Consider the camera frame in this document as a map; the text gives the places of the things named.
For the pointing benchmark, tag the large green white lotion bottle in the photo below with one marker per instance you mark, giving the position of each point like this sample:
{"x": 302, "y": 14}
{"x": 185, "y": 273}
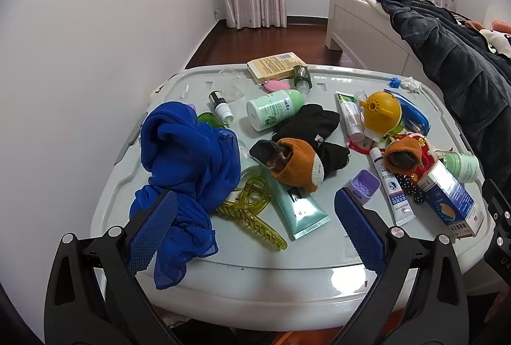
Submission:
{"x": 266, "y": 111}

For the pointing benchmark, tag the yellow round toy watering can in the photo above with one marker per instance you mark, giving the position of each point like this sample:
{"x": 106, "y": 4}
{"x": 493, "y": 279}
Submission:
{"x": 382, "y": 114}

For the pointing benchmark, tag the purple small case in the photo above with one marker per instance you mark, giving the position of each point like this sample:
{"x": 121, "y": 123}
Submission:
{"x": 364, "y": 185}

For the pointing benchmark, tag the blue white medicine box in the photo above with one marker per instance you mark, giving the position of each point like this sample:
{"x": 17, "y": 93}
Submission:
{"x": 451, "y": 201}

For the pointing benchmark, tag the small white dark spray bottle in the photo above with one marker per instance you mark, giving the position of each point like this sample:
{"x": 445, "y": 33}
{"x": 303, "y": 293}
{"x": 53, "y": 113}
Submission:
{"x": 221, "y": 107}

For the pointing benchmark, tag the blue plastic package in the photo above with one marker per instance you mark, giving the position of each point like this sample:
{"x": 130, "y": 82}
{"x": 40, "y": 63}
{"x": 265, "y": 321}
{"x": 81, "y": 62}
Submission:
{"x": 414, "y": 119}

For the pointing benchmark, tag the clear plastic cup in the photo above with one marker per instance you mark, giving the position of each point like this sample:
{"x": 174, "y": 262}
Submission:
{"x": 232, "y": 84}

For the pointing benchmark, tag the white patterned pillow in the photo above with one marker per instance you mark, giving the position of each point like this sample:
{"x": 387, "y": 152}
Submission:
{"x": 498, "y": 37}

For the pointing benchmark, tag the blue small clip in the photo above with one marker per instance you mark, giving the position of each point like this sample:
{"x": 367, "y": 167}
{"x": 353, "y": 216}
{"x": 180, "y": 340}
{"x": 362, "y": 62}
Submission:
{"x": 394, "y": 82}

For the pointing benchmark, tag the green bottle cap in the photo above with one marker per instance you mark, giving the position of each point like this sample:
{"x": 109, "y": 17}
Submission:
{"x": 210, "y": 119}

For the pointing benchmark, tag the black polka dot hair clip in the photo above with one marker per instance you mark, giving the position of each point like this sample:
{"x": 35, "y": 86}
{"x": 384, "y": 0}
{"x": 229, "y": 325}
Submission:
{"x": 410, "y": 188}

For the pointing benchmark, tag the white blue ointment tube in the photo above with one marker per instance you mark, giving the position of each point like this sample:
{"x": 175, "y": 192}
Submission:
{"x": 401, "y": 209}

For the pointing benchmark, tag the white bed frame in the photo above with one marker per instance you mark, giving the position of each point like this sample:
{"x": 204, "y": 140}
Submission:
{"x": 371, "y": 43}

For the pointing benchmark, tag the white green ointment tube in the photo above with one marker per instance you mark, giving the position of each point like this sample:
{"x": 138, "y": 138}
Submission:
{"x": 351, "y": 115}

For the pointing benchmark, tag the teal cosmetic tube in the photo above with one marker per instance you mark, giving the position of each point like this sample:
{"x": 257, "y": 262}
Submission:
{"x": 299, "y": 209}

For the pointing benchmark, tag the black sock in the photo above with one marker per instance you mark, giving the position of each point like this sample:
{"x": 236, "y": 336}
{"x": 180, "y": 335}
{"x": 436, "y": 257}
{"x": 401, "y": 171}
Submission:
{"x": 313, "y": 125}

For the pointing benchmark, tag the blue sheer scarf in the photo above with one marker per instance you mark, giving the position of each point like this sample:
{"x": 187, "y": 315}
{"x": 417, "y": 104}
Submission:
{"x": 201, "y": 166}

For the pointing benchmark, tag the dark green dropper bottle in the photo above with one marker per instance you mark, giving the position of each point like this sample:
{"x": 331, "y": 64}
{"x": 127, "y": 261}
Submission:
{"x": 302, "y": 79}

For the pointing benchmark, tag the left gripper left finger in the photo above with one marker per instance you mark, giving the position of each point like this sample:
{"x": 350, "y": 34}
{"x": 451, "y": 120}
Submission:
{"x": 93, "y": 295}

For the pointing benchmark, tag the dark blue quilt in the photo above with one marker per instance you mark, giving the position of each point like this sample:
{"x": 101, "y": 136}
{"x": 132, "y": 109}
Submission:
{"x": 474, "y": 81}

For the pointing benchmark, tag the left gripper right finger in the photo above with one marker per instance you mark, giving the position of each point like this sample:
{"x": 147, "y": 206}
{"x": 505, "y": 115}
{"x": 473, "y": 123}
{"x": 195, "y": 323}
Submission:
{"x": 436, "y": 311}

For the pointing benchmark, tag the yellow-green hair claw clip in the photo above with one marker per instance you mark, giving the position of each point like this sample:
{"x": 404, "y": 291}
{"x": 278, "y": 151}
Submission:
{"x": 249, "y": 202}

